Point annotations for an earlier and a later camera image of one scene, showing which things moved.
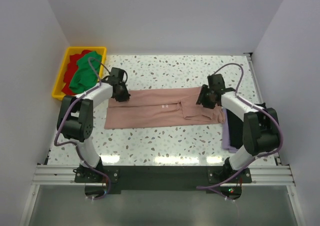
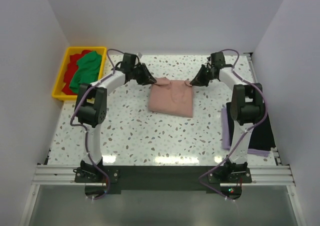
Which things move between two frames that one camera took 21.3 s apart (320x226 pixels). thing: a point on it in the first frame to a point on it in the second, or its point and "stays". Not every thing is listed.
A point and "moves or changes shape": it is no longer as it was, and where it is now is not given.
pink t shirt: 162,107 moves or changes shape
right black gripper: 204,89 to 199,81
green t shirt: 85,76 stays
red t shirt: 71,65 stays
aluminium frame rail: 51,174 stays
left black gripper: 125,97 to 147,78
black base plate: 164,179 stays
